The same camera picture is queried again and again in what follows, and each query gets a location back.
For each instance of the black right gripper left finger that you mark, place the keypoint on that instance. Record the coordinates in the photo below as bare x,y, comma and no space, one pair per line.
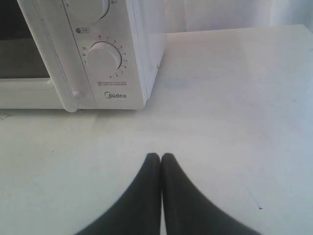
138,210

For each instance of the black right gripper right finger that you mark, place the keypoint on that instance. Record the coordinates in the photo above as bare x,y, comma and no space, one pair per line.
187,211

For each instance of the white microwave door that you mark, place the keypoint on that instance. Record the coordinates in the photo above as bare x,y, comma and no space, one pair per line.
40,65

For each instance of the white lower microwave knob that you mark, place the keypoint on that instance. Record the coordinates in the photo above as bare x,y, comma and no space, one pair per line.
103,59

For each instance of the white microwave knob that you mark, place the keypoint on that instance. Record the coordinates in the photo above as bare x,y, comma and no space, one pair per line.
103,59
88,11

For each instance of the white Midea microwave oven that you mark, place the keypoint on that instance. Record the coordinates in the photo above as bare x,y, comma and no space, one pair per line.
80,54

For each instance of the white upper microwave knob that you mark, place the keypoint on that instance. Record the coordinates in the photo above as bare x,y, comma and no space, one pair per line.
88,11

